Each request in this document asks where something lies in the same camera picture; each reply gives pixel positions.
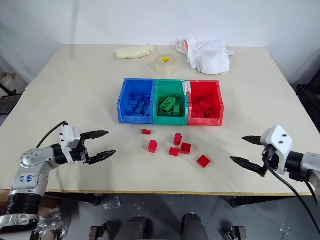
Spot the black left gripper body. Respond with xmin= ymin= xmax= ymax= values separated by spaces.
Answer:
xmin=70 ymin=139 xmax=92 ymax=165

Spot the white crumpled tape piece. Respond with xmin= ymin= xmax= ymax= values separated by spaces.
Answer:
xmin=182 ymin=80 xmax=192 ymax=96

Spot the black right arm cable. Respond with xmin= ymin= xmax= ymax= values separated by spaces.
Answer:
xmin=263 ymin=149 xmax=320 ymax=235

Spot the small clear plastic bag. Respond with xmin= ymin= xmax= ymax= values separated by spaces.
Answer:
xmin=103 ymin=195 xmax=123 ymax=211

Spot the large green building block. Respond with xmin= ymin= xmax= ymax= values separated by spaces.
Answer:
xmin=158 ymin=96 xmax=177 ymax=111

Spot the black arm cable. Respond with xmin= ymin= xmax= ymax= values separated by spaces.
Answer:
xmin=35 ymin=120 xmax=69 ymax=148
xmin=263 ymin=149 xmax=320 ymax=235

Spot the white plastic bag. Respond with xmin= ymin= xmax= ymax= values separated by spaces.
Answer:
xmin=175 ymin=36 xmax=237 ymax=75

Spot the crumpled clear plastic bag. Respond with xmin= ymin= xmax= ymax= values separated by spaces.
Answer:
xmin=36 ymin=206 xmax=73 ymax=240

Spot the black table frame bar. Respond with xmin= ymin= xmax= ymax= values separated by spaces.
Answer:
xmin=44 ymin=192 xmax=102 ymax=207
xmin=229 ymin=195 xmax=300 ymax=208

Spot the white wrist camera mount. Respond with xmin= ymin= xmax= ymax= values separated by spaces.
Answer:
xmin=259 ymin=124 xmax=294 ymax=175
xmin=59 ymin=125 xmax=82 ymax=165

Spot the clear tape roll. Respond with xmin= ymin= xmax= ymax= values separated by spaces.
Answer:
xmin=153 ymin=53 xmax=177 ymax=75

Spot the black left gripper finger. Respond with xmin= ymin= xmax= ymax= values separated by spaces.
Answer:
xmin=80 ymin=130 xmax=110 ymax=142
xmin=87 ymin=149 xmax=118 ymax=166

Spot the dark rounded shape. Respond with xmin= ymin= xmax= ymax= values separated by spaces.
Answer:
xmin=181 ymin=212 xmax=209 ymax=240
xmin=119 ymin=215 xmax=154 ymax=240

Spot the flat red building block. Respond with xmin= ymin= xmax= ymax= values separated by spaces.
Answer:
xmin=196 ymin=154 xmax=212 ymax=169

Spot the blue plastic bin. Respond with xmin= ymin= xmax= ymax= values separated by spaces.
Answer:
xmin=116 ymin=77 xmax=157 ymax=125

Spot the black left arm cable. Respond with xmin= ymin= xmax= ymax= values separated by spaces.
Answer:
xmin=35 ymin=120 xmax=69 ymax=148

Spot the beige round object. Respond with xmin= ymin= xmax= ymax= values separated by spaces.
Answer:
xmin=0 ymin=71 xmax=17 ymax=87

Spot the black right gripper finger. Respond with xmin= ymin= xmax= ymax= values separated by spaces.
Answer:
xmin=229 ymin=156 xmax=268 ymax=178
xmin=241 ymin=135 xmax=262 ymax=146

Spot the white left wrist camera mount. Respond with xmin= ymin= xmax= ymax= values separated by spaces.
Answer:
xmin=59 ymin=125 xmax=82 ymax=165

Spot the cream plastic bag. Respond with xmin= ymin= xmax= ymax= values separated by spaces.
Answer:
xmin=115 ymin=42 xmax=154 ymax=60

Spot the black stand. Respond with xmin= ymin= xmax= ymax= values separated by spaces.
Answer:
xmin=0 ymin=81 xmax=24 ymax=116

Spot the green plastic bin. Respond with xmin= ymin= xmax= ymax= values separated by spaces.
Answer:
xmin=152 ymin=78 xmax=190 ymax=126

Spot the red plastic bin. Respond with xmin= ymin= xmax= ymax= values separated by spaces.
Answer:
xmin=186 ymin=79 xmax=225 ymax=127

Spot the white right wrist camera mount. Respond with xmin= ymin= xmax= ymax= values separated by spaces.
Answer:
xmin=259 ymin=124 xmax=294 ymax=175

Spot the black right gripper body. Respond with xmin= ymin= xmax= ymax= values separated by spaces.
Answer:
xmin=261 ymin=144 xmax=279 ymax=174

